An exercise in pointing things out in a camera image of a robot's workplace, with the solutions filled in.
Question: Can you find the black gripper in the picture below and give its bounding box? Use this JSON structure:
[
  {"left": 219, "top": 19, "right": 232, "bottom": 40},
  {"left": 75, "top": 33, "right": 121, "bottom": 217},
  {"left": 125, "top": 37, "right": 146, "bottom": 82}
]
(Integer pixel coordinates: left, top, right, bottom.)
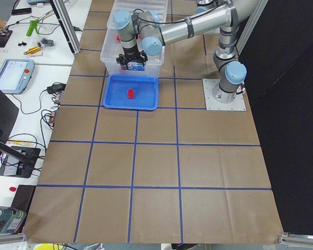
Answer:
[{"left": 116, "top": 51, "right": 148, "bottom": 70}]

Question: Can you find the black power adapter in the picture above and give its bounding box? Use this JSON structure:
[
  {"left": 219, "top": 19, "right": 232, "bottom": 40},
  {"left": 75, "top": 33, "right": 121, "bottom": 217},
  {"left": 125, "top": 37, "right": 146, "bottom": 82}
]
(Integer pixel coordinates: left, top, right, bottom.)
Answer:
[{"left": 46, "top": 82, "right": 66, "bottom": 94}]

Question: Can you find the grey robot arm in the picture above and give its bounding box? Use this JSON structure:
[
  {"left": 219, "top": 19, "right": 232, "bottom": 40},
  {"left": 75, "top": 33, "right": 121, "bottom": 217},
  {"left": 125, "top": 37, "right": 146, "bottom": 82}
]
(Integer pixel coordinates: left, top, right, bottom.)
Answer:
[{"left": 114, "top": 1, "right": 258, "bottom": 104}]

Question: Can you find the green handled tool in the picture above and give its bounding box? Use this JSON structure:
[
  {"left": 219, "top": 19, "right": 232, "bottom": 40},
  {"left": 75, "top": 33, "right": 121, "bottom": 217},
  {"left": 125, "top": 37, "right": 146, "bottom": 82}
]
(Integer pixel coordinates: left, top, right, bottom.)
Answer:
[{"left": 26, "top": 19, "right": 40, "bottom": 37}]

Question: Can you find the brass cylinder tool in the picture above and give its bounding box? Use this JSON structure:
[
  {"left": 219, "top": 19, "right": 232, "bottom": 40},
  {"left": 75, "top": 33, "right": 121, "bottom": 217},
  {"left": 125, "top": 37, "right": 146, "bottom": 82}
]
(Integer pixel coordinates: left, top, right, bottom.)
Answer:
[{"left": 23, "top": 46, "right": 43, "bottom": 57}]

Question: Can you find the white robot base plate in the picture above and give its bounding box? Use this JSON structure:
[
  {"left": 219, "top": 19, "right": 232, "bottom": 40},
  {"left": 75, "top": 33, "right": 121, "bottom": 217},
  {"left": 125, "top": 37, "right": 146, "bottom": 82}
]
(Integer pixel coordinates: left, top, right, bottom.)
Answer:
[{"left": 202, "top": 79, "right": 246, "bottom": 112}]

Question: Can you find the aluminium frame post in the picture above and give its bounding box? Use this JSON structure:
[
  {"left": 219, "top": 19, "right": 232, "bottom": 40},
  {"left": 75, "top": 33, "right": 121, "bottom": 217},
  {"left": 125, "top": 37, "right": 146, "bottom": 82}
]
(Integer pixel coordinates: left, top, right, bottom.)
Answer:
[{"left": 49, "top": 0, "right": 80, "bottom": 55}]

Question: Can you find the black smartphone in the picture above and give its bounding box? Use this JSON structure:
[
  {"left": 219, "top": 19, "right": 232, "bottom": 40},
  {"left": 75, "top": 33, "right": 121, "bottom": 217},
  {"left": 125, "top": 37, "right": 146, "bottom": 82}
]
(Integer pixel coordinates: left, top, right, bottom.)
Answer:
[{"left": 11, "top": 7, "right": 32, "bottom": 16}]

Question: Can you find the teach pendant tablet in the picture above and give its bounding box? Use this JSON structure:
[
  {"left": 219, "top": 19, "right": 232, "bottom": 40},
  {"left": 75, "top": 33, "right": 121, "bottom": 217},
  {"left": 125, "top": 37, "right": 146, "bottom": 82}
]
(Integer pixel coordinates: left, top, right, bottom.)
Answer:
[{"left": 0, "top": 59, "right": 35, "bottom": 94}]

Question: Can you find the clear plastic storage box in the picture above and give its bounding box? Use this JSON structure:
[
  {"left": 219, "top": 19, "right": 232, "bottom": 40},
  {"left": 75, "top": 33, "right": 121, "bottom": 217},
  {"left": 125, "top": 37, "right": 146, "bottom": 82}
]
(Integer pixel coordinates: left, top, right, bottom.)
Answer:
[{"left": 100, "top": 29, "right": 164, "bottom": 77}]

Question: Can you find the clear plastic box lid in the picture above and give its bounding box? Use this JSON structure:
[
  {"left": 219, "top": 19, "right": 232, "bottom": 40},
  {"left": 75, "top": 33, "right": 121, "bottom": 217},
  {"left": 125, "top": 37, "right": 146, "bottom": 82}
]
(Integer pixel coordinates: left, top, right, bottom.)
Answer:
[{"left": 107, "top": 0, "right": 168, "bottom": 29}]

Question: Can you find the blue plastic tray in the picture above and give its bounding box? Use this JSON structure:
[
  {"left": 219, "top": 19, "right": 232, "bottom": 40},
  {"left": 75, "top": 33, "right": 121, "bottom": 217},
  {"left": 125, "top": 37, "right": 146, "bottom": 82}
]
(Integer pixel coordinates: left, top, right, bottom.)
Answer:
[{"left": 103, "top": 74, "right": 159, "bottom": 110}]

